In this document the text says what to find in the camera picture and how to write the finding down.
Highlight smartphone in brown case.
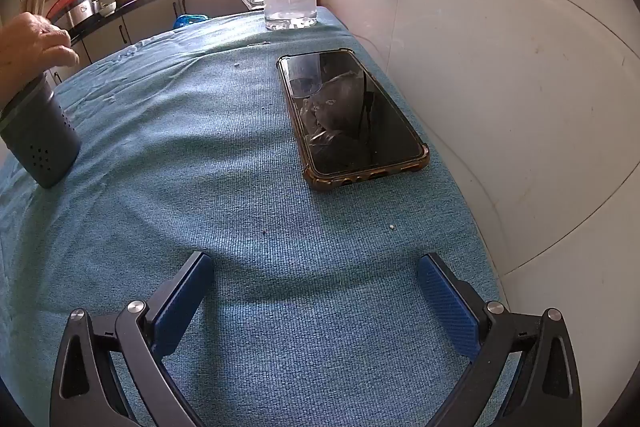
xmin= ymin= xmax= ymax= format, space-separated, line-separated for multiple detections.
xmin=276 ymin=49 xmax=431 ymax=192

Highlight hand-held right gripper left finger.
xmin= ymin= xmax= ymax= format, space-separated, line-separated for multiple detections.
xmin=49 ymin=251 xmax=216 ymax=427

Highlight blue plastic bag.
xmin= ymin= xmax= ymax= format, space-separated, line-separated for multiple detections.
xmin=172 ymin=13 xmax=208 ymax=29

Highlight person's left hand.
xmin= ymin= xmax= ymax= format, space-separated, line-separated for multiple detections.
xmin=0 ymin=13 xmax=81 ymax=108

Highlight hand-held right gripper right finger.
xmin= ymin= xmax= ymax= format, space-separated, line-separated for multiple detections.
xmin=417 ymin=252 xmax=583 ymax=427

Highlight red plastic colander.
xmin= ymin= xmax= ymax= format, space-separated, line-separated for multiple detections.
xmin=45 ymin=0 xmax=78 ymax=20

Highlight white base cabinets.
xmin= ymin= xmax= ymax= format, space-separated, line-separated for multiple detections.
xmin=47 ymin=0 xmax=251 ymax=82

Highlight dark grey utensil holder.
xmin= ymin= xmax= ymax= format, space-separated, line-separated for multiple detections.
xmin=0 ymin=72 xmax=82 ymax=190

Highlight blue tablecloth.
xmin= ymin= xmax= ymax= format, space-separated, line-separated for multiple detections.
xmin=0 ymin=6 xmax=503 ymax=427

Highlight stainless steel cooker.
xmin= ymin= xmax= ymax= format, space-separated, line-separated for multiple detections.
xmin=62 ymin=0 xmax=101 ymax=28

